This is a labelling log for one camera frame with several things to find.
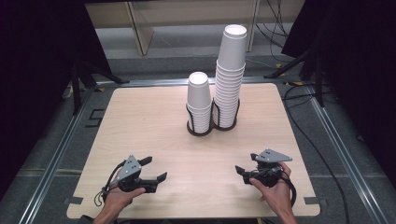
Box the long black floor cable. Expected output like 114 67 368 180
282 83 351 224

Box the bundle of black cables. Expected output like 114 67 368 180
255 0 291 63

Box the person's left hand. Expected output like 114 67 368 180
102 185 147 217

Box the light wooden shelf unit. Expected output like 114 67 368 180
84 0 262 57

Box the tall stack of white cups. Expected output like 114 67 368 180
212 23 248 129

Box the right hand-held gripper black cable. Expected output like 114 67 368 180
279 172 298 208

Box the short stack of white cups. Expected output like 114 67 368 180
186 71 213 134

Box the hand-held gripper black cable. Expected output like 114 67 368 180
93 161 126 208
279 172 298 208

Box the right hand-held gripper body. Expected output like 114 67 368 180
246 148 293 189

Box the black curtain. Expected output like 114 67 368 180
0 0 113 195
281 0 396 183

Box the black metal stand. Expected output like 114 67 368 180
263 46 327 108
69 59 131 116

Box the person's right hand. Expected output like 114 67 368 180
248 161 295 216

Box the left hand-held gripper black cable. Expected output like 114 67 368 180
93 161 126 208

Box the metal floor rail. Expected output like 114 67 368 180
95 76 288 89
18 88 96 224
304 83 390 224

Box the black double cup holder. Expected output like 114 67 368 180
185 97 241 137

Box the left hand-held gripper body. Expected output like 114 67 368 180
115 154 158 194

